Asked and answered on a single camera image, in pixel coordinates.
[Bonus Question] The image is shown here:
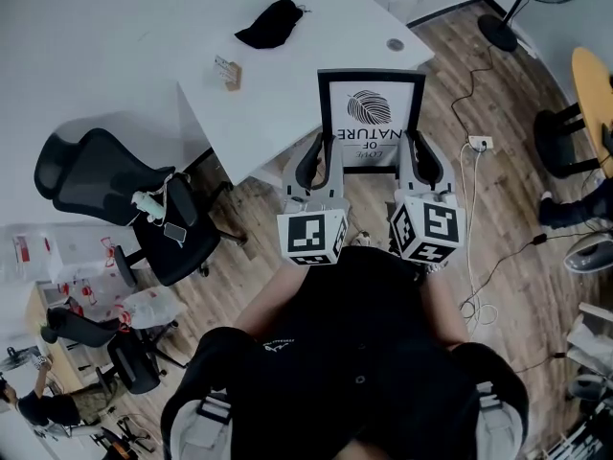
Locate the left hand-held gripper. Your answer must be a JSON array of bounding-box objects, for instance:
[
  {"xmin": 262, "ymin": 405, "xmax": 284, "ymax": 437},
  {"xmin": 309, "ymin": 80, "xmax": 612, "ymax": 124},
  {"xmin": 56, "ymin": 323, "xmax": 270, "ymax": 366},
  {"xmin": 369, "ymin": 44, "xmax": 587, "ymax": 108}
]
[{"xmin": 276, "ymin": 131, "xmax": 351, "ymax": 268}]

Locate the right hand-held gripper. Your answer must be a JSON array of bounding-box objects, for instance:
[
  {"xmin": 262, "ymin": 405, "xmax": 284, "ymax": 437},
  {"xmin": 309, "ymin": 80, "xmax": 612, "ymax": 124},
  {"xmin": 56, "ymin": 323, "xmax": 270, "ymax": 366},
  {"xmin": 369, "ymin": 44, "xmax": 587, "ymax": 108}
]
[{"xmin": 389, "ymin": 130, "xmax": 467, "ymax": 264}]

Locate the black picture frame leaf print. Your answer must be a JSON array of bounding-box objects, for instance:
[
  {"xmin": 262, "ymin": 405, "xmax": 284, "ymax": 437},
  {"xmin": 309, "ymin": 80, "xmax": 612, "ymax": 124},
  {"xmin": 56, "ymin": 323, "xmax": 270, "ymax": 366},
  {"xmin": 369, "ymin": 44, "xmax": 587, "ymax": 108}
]
[{"xmin": 317, "ymin": 68, "xmax": 427, "ymax": 175}]

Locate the person's left forearm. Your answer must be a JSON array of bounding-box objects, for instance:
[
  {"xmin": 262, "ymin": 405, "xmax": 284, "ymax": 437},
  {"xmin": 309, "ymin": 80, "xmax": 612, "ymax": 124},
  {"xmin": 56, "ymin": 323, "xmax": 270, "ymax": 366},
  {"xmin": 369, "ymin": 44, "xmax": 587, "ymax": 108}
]
[{"xmin": 233, "ymin": 260, "xmax": 301, "ymax": 337}]

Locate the person's right forearm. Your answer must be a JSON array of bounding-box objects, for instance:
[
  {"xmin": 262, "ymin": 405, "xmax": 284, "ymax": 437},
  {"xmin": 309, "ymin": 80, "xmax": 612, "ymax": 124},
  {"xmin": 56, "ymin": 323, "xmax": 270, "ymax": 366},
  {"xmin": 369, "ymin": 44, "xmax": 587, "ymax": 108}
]
[{"xmin": 420, "ymin": 268, "xmax": 471, "ymax": 352}]

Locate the white table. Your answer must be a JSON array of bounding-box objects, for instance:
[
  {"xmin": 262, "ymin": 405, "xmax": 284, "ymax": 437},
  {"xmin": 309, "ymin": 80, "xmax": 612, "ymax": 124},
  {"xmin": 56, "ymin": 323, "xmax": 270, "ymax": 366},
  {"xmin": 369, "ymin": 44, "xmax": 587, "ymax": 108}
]
[{"xmin": 174, "ymin": 0, "xmax": 436, "ymax": 187}]

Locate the small wooden card holder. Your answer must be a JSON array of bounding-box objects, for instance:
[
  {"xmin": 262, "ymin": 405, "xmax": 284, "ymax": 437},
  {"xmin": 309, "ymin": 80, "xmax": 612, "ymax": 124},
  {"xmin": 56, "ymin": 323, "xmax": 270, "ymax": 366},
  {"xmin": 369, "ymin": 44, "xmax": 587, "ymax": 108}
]
[{"xmin": 212, "ymin": 55, "xmax": 244, "ymax": 92}]

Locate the black table base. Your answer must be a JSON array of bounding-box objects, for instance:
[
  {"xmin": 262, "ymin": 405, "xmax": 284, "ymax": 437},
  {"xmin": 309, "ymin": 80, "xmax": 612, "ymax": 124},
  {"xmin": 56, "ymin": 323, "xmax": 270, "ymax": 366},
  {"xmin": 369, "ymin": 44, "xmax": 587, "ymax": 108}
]
[{"xmin": 533, "ymin": 103, "xmax": 601, "ymax": 179}]

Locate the black cloth pouch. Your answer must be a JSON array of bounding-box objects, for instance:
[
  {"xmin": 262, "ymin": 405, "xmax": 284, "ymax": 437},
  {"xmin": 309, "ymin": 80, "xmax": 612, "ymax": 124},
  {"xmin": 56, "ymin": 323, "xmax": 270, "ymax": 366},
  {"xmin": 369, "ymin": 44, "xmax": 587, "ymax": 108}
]
[{"xmin": 234, "ymin": 0, "xmax": 308, "ymax": 50}]

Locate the black standing fan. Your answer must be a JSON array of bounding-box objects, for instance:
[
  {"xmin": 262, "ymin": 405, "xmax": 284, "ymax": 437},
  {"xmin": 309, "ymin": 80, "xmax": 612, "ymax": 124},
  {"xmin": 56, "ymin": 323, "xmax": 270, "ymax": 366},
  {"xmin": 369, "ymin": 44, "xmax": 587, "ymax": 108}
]
[{"xmin": 476, "ymin": 0, "xmax": 590, "ymax": 54}]

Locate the white bottle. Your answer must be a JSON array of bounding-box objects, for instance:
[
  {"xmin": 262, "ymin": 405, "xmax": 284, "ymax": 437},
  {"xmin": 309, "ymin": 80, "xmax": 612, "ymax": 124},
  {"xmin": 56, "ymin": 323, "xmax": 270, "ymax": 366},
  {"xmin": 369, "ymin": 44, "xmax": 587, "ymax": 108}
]
[{"xmin": 130, "ymin": 190, "xmax": 167, "ymax": 224}]

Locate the round wooden side table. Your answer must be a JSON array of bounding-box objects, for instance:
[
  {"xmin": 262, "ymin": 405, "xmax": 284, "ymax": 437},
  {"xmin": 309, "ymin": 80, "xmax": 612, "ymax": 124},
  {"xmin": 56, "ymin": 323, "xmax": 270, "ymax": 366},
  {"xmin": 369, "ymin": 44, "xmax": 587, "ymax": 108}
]
[{"xmin": 570, "ymin": 46, "xmax": 613, "ymax": 179}]

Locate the grey floor appliance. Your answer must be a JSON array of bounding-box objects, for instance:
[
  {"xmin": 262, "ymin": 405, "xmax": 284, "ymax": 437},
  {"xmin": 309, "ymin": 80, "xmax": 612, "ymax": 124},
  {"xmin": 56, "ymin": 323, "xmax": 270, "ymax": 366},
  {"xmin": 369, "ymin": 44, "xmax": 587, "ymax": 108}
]
[{"xmin": 563, "ymin": 233, "xmax": 613, "ymax": 274}]

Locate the person's black shirt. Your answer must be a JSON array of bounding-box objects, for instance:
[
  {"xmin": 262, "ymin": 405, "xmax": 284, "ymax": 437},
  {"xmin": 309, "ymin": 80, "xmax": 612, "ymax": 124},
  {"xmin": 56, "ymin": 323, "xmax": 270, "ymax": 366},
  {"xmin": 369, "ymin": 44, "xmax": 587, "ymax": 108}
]
[{"xmin": 159, "ymin": 245, "xmax": 531, "ymax": 460}]

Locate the crumpled clear plastic bag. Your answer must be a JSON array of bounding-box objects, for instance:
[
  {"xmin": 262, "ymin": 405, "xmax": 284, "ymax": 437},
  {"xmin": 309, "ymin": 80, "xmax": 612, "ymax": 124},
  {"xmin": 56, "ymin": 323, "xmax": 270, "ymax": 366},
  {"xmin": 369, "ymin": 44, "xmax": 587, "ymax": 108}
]
[{"xmin": 121, "ymin": 287, "xmax": 189, "ymax": 331}]

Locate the black mesh office chair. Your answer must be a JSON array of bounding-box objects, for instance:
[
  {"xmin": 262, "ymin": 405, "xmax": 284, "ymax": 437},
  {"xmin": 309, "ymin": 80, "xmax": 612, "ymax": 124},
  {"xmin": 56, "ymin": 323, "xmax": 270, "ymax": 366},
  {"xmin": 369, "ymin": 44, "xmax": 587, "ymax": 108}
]
[{"xmin": 34, "ymin": 127, "xmax": 248, "ymax": 288}]

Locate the clear plastic bag red print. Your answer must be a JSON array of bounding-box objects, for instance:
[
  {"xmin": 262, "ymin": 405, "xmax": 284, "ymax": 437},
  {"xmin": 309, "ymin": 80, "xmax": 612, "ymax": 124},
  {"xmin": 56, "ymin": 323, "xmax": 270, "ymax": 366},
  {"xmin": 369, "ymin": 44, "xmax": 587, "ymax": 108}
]
[{"xmin": 0, "ymin": 221, "xmax": 145, "ymax": 323}]

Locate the black armless office chair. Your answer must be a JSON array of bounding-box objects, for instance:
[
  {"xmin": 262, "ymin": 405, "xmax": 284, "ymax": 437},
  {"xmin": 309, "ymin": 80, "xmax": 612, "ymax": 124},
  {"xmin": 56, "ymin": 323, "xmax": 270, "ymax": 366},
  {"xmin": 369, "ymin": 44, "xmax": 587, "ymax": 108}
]
[{"xmin": 39, "ymin": 306, "xmax": 189, "ymax": 397}]

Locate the thin black cable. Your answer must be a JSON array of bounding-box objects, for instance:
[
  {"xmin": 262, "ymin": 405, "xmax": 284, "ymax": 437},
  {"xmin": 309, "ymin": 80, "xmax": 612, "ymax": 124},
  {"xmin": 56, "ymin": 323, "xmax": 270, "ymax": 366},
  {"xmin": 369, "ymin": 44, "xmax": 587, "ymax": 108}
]
[{"xmin": 450, "ymin": 44, "xmax": 495, "ymax": 139}]

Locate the white cable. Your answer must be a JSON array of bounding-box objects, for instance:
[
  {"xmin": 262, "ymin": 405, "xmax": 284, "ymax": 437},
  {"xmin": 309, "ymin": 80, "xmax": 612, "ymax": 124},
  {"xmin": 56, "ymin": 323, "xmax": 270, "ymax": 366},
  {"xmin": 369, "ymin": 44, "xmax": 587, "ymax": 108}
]
[{"xmin": 458, "ymin": 143, "xmax": 500, "ymax": 328}]

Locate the black cable with adapter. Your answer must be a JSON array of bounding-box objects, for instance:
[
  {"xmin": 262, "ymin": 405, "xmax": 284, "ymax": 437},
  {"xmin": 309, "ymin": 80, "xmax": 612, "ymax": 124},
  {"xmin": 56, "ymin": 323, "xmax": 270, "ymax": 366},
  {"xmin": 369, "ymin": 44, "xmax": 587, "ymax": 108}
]
[{"xmin": 458, "ymin": 231, "xmax": 583, "ymax": 316}]

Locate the grey chest strap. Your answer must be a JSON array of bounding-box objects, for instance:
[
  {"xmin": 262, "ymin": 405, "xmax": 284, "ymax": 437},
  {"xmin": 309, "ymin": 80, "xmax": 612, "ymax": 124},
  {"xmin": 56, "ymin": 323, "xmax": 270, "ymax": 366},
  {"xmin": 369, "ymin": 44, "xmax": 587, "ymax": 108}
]
[
  {"xmin": 472, "ymin": 379, "xmax": 524, "ymax": 460},
  {"xmin": 169, "ymin": 389, "xmax": 237, "ymax": 460}
]

